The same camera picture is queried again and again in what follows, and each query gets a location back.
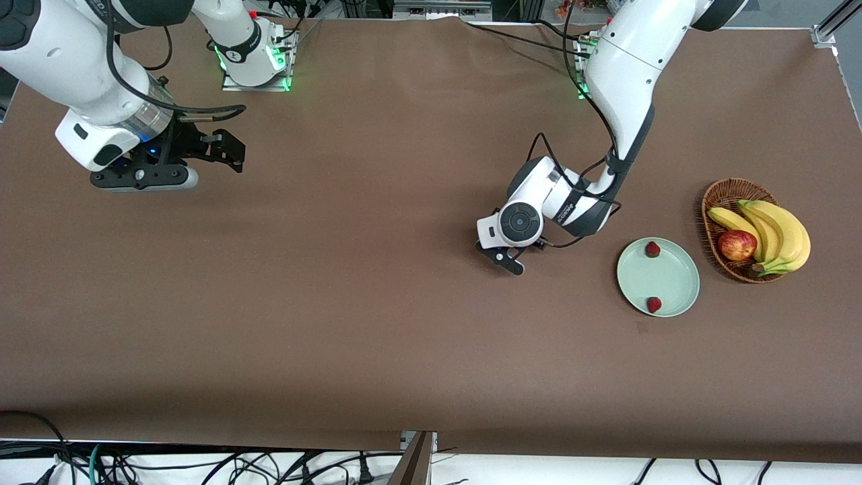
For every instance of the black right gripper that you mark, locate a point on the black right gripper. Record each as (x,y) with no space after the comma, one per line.
(190,143)

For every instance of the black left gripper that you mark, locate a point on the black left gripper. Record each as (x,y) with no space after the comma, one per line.
(537,244)

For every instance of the red strawberry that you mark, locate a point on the red strawberry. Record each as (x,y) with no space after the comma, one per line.
(654,304)
(652,249)

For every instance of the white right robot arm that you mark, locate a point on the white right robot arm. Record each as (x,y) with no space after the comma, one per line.
(60,60)

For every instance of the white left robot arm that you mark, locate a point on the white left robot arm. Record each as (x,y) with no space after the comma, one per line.
(626,67)

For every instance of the pale green round plate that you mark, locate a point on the pale green round plate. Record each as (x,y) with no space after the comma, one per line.
(658,277)

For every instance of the brown table cover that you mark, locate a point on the brown table cover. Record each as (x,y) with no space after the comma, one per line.
(431,370)

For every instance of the brown wicker basket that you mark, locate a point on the brown wicker basket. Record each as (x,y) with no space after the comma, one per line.
(724,195)

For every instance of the red apple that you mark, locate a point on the red apple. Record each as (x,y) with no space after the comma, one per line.
(737,246)

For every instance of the orange toy objects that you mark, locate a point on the orange toy objects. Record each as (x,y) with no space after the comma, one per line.
(579,7)

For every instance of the yellow banana bunch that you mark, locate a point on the yellow banana bunch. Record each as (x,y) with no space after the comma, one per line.
(794,236)

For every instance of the silver metal box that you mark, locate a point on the silver metal box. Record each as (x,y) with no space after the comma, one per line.
(438,10)

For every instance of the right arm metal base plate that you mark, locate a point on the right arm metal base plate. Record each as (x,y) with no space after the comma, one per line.
(232,86)

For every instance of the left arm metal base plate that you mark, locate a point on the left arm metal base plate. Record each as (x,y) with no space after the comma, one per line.
(580,96)

